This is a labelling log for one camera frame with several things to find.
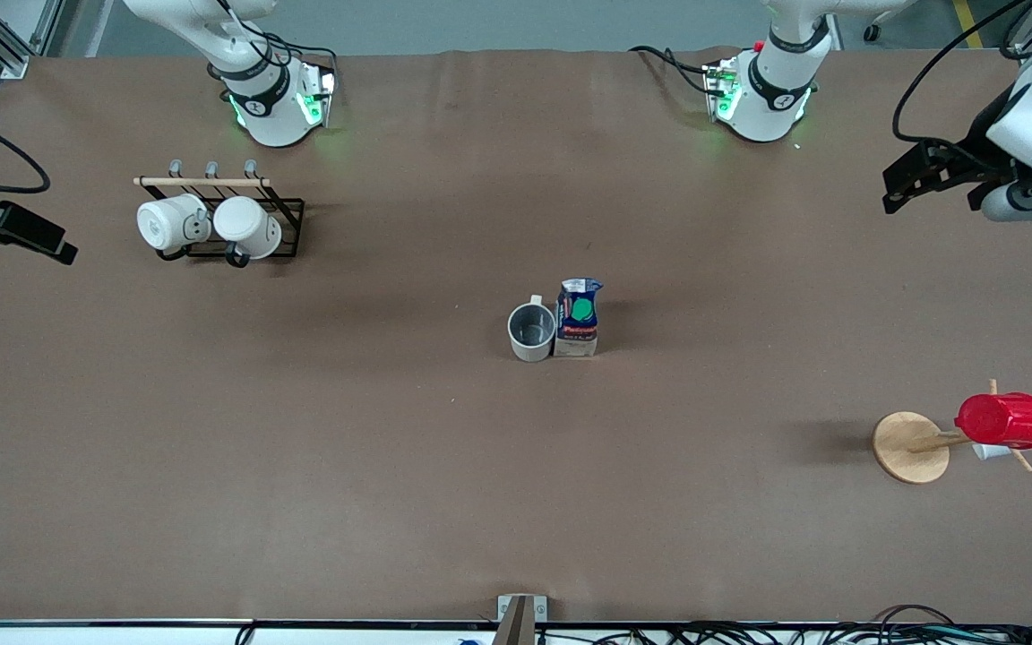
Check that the small white cup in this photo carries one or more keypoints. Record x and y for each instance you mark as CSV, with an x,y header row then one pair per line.
x,y
989,451

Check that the wooden post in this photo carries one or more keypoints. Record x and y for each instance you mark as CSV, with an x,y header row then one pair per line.
x,y
516,627

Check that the red ribbed cup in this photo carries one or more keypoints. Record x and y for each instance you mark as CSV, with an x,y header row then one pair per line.
x,y
1004,421

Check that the white mug with grey inside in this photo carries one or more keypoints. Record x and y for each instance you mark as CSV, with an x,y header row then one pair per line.
x,y
531,348

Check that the brown table cover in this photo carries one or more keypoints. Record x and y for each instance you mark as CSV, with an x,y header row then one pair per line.
x,y
480,493

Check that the blue white milk carton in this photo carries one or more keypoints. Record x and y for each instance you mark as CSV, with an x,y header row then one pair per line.
x,y
577,336

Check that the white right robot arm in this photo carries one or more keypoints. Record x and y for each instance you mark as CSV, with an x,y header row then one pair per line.
x,y
256,107

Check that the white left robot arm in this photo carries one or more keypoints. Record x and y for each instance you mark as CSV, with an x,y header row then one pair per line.
x,y
771,98

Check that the base connector panel green light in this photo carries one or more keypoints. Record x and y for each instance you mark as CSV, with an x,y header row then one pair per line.
x,y
720,90
317,94

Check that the white mug with printed face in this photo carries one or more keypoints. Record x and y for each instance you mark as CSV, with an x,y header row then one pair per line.
x,y
162,224

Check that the black caster wheel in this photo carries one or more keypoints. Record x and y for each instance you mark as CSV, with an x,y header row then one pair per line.
x,y
872,34

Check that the metal bracket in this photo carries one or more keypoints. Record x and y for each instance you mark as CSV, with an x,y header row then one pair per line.
x,y
505,606

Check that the plain white mug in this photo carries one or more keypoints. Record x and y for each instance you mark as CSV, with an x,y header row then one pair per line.
x,y
247,224

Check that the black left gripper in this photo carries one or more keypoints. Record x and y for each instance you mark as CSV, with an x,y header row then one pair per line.
x,y
981,141

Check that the wooden mug tree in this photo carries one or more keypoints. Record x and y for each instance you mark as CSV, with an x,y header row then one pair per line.
x,y
910,448

